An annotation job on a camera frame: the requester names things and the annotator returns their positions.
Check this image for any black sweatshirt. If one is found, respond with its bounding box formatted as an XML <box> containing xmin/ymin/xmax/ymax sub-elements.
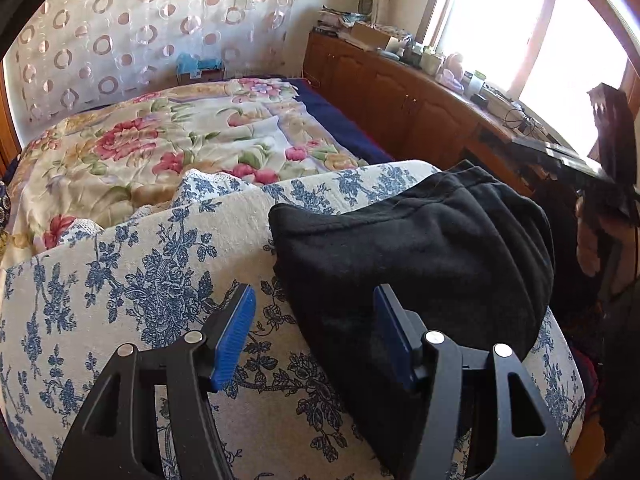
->
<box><xmin>269</xmin><ymin>162</ymin><xmax>554</xmax><ymax>474</ymax></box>

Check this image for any blue floral white bedspread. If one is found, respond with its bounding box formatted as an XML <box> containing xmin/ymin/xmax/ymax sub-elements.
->
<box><xmin>0</xmin><ymin>159</ymin><xmax>586</xmax><ymax>480</ymax></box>

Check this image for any wooden sideboard cabinet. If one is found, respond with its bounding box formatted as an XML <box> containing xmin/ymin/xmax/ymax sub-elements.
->
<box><xmin>303</xmin><ymin>32</ymin><xmax>576</xmax><ymax>200</ymax></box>

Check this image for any navy blue blanket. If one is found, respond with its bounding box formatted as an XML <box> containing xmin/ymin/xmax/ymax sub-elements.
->
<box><xmin>285</xmin><ymin>78</ymin><xmax>394</xmax><ymax>165</ymax></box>

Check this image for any pink floral quilt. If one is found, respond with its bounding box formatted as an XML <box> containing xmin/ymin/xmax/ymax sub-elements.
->
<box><xmin>1</xmin><ymin>78</ymin><xmax>374</xmax><ymax>266</ymax></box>

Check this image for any cardboard box on cabinet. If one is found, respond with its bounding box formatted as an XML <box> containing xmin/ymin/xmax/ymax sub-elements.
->
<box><xmin>350</xmin><ymin>23</ymin><xmax>400</xmax><ymax>52</ymax></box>

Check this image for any teal box on headboard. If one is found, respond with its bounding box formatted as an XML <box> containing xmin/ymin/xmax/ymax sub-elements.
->
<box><xmin>176</xmin><ymin>53</ymin><xmax>224</xmax><ymax>84</ymax></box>

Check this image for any circle pattern sheer curtain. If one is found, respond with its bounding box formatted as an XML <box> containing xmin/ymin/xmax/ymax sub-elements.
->
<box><xmin>6</xmin><ymin>0</ymin><xmax>296</xmax><ymax>136</ymax></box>

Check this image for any window with wooden frame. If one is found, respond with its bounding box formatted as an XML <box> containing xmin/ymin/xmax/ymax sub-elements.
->
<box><xmin>425</xmin><ymin>0</ymin><xmax>629</xmax><ymax>156</ymax></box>

